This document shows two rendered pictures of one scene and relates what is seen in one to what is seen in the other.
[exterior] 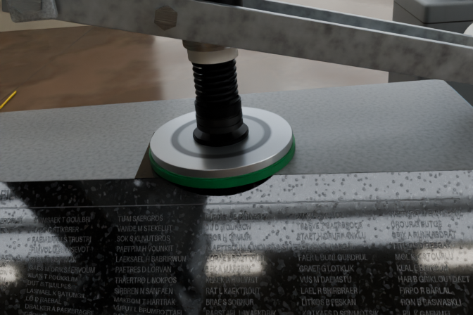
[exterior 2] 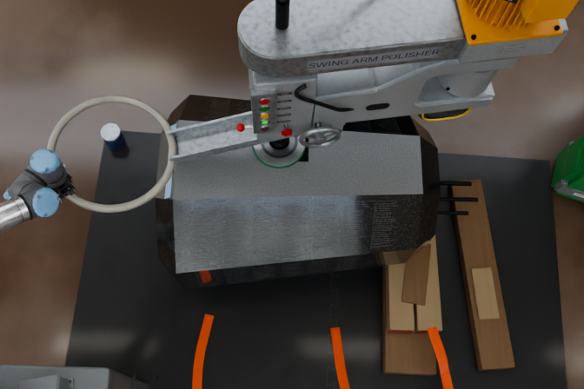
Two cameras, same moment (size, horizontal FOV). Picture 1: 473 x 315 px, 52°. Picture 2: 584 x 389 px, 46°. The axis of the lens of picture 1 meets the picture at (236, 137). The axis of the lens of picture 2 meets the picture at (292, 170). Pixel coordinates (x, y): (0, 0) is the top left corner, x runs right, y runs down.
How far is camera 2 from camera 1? 2.85 m
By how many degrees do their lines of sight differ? 85
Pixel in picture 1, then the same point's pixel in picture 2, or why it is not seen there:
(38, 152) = (352, 150)
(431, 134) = not seen: hidden behind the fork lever
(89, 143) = (334, 155)
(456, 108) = (182, 165)
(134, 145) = (314, 151)
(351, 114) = (225, 166)
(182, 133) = (294, 143)
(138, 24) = not seen: hidden behind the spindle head
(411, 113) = (201, 163)
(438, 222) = (212, 116)
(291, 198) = not seen: hidden behind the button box
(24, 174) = (349, 135)
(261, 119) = (263, 151)
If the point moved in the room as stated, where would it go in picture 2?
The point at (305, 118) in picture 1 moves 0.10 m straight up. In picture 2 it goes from (244, 165) to (243, 155)
